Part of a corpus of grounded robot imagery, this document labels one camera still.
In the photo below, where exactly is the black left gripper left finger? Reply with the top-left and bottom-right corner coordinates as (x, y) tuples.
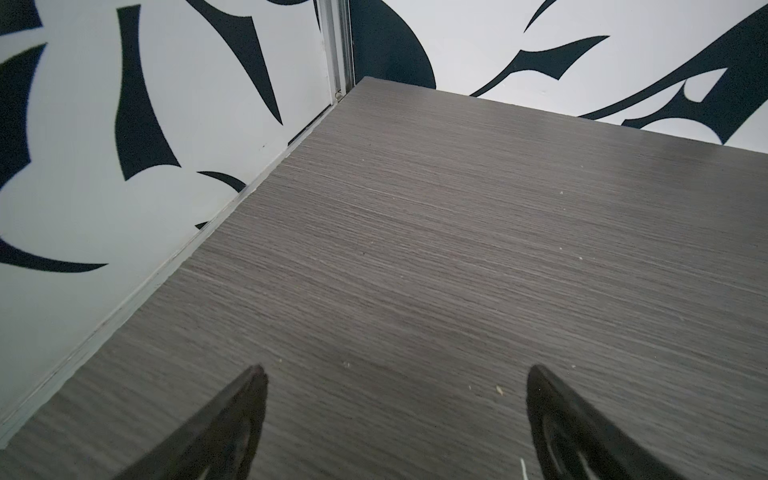
(117, 365), (268, 479)

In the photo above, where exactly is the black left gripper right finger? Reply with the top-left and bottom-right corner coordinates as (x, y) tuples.
(526, 364), (682, 479)

